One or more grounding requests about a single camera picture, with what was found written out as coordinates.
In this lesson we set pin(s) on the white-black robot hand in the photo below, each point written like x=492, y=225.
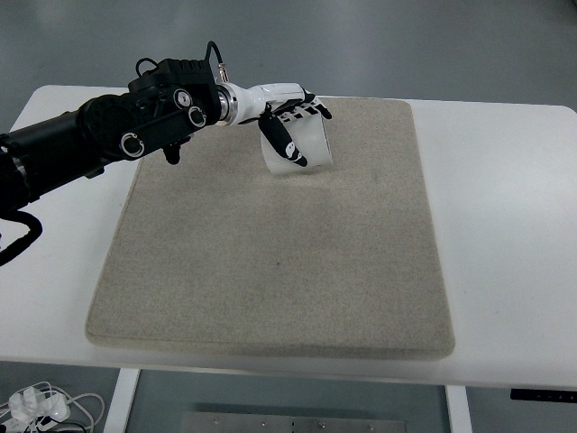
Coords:
x=257, y=101

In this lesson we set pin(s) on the white cylindrical cup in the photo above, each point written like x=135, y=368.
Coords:
x=313, y=144

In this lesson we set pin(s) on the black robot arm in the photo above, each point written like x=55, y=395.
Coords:
x=90, y=122

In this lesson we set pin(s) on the grey-beige square mat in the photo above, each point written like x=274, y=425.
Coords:
x=270, y=279

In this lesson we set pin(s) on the white table leg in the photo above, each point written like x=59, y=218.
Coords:
x=459, y=410
x=121, y=401

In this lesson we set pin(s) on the white power strip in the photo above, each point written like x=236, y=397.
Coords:
x=33, y=403

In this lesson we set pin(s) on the black table control panel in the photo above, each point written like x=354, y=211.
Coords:
x=541, y=394

